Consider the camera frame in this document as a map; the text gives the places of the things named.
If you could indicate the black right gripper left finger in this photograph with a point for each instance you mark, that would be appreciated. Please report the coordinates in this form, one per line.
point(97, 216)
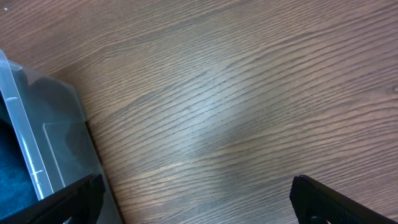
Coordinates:
point(78, 203)

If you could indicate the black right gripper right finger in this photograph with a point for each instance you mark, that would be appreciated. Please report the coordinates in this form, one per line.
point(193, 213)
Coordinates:
point(314, 202)

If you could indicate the blue denim jeans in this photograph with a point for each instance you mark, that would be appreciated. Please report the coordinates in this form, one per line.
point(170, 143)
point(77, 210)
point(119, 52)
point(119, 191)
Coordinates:
point(17, 191)

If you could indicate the clear plastic storage bin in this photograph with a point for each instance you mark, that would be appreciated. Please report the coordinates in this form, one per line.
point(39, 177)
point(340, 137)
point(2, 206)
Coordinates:
point(52, 130)

